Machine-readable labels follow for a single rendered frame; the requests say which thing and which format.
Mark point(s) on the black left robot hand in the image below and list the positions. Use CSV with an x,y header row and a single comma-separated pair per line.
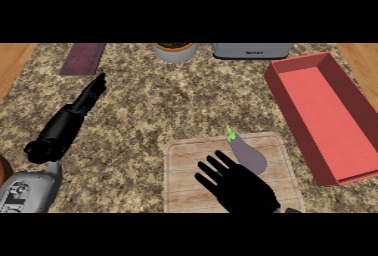
x,y
63,126

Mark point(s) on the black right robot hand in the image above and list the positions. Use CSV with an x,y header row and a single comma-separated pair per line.
x,y
240,190

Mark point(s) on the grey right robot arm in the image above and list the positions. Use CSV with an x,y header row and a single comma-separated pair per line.
x,y
290,210

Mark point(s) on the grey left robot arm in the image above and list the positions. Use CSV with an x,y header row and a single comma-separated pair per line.
x,y
26,191

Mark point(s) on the pale wooden cutting board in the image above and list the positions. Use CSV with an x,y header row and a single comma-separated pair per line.
x,y
191,180

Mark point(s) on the red open box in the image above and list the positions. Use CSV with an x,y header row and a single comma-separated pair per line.
x,y
324,123

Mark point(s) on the purple eggplant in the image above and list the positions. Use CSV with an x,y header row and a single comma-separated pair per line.
x,y
248,155

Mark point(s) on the brown round object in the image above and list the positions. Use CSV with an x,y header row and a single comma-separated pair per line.
x,y
2,173

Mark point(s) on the dark purple flat mat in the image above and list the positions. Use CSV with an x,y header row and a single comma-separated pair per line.
x,y
82,59

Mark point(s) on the white plant pot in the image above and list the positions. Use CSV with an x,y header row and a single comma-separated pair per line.
x,y
174,51

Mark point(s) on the grey appliance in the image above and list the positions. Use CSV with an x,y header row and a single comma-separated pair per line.
x,y
251,50

